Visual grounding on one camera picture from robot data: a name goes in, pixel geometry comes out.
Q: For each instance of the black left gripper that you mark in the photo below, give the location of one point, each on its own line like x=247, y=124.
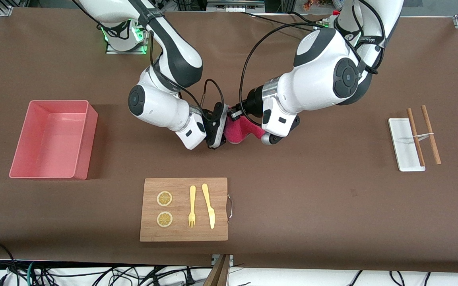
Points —
x=253, y=101

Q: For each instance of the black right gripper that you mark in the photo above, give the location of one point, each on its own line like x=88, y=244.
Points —
x=216, y=123

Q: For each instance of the pink fluffy cloth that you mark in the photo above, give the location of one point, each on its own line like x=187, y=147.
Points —
x=237, y=133

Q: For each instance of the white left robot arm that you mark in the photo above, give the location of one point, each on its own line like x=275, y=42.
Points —
x=320, y=79

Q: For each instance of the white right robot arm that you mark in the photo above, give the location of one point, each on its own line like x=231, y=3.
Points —
x=157, y=103

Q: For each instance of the yellow plastic fork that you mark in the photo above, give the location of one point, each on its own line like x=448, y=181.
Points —
x=192, y=194

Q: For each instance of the lemon slice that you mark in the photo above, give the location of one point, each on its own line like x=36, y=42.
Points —
x=164, y=219
x=164, y=198

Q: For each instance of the yellow plastic knife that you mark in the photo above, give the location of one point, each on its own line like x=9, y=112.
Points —
x=211, y=216

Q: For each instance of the wooden cutting board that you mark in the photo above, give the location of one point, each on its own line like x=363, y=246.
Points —
x=181, y=234

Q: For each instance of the clear box red parts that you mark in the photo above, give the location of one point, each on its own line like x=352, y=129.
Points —
x=312, y=4

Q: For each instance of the brown wooden plank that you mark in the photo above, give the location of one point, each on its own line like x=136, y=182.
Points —
x=218, y=274

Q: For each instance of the pink plastic bin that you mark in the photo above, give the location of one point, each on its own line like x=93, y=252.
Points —
x=46, y=139

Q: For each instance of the white rectangular tray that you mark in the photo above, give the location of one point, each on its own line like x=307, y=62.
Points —
x=402, y=139

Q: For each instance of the wooden stick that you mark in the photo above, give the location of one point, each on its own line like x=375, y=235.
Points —
x=416, y=137
x=431, y=135

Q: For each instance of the white band around sticks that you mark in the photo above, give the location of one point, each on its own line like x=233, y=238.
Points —
x=424, y=136

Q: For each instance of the aluminium profile frame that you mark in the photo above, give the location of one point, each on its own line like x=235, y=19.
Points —
x=233, y=4

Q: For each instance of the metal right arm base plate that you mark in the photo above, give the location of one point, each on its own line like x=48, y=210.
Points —
x=125, y=52

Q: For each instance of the small metal bracket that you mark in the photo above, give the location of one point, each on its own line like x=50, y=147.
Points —
x=231, y=260

